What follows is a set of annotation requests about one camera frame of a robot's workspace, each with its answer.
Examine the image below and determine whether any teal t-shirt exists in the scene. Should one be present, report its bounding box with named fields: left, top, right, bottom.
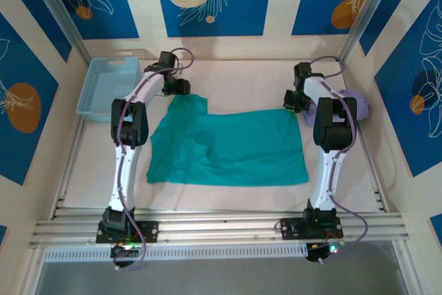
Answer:
left=145, top=94, right=310, bottom=187

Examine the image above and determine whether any folded purple cloth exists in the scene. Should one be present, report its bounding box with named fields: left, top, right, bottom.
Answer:
left=302, top=88, right=371, bottom=129

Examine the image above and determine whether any light blue perforated basket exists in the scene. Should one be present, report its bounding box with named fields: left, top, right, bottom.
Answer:
left=75, top=56, right=142, bottom=123

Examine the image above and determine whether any black controller board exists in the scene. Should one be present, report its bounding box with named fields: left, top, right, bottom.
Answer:
left=109, top=242, right=143, bottom=269
left=305, top=241, right=343, bottom=264

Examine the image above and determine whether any grey metal panel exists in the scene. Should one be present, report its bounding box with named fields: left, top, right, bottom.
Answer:
left=34, top=260, right=410, bottom=295

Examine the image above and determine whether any perforated metal bracket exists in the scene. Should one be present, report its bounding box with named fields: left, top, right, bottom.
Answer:
left=117, top=47, right=157, bottom=61

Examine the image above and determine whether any aluminium corner post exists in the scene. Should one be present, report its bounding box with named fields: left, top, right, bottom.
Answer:
left=337, top=0, right=398, bottom=64
left=26, top=0, right=93, bottom=65

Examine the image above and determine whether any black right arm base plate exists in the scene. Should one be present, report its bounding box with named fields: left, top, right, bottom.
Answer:
left=280, top=217, right=345, bottom=240

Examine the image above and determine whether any aluminium rail frame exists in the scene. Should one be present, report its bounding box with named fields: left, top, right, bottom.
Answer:
left=29, top=115, right=412, bottom=249

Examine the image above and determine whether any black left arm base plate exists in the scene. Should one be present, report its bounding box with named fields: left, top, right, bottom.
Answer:
left=95, top=220, right=160, bottom=244

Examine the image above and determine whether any white slotted cable duct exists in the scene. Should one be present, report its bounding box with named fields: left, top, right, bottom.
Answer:
left=44, top=242, right=309, bottom=263

